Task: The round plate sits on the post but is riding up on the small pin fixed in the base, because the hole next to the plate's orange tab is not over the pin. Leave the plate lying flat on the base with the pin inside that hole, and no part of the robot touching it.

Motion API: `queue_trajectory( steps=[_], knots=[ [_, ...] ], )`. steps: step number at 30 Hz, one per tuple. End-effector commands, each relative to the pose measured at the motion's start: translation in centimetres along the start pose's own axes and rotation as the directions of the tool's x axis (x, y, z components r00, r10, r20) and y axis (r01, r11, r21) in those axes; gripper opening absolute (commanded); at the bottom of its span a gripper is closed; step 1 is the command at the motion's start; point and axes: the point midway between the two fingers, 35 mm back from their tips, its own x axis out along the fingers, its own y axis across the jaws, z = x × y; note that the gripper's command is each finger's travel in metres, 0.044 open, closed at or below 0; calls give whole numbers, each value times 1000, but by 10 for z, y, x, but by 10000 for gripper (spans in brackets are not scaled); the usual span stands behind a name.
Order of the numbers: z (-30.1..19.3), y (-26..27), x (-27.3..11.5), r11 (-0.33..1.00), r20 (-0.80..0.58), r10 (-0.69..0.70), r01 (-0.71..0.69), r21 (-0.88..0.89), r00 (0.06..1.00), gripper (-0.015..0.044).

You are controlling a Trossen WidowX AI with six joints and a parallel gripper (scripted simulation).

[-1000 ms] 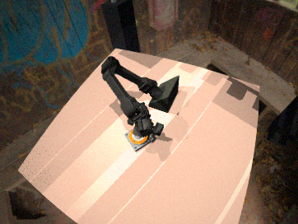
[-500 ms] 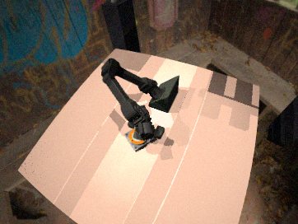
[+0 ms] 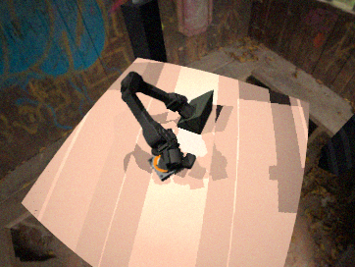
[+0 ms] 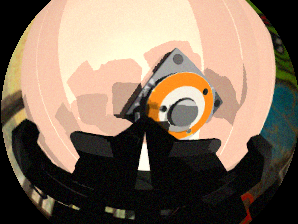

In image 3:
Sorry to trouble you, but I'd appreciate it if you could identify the orange round plate with holes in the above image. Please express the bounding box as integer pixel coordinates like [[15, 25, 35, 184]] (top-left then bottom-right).
[[153, 155, 168, 172]]

